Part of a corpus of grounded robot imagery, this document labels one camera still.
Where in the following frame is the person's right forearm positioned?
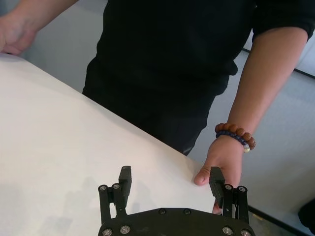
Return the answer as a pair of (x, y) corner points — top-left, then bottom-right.
(12, 0), (79, 32)

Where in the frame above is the person's right hand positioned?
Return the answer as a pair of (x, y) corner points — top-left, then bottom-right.
(0, 11), (37, 56)

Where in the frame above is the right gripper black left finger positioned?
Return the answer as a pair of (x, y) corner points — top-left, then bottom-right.
(97, 166), (132, 226)

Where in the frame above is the brown wooden bead bracelet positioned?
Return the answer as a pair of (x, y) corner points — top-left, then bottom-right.
(215, 122), (258, 149)

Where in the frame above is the white rolling pedestal table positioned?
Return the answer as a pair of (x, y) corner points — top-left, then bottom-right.
(0, 53), (217, 236)

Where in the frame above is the dark blue bead bracelet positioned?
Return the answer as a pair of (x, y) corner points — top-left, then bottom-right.
(216, 130), (251, 153)

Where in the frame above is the person in black clothes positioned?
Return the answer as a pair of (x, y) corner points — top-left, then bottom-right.
(94, 0), (315, 77)

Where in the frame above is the person's left hand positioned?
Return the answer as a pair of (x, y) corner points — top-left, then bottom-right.
(193, 135), (244, 214)

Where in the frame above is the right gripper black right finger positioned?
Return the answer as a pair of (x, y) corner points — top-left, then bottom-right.
(209, 166), (250, 223)

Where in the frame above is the black rounded object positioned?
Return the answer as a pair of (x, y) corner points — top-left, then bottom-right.
(298, 200), (315, 230)

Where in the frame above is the person's left forearm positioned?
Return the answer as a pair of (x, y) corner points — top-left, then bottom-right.
(222, 26), (310, 138)

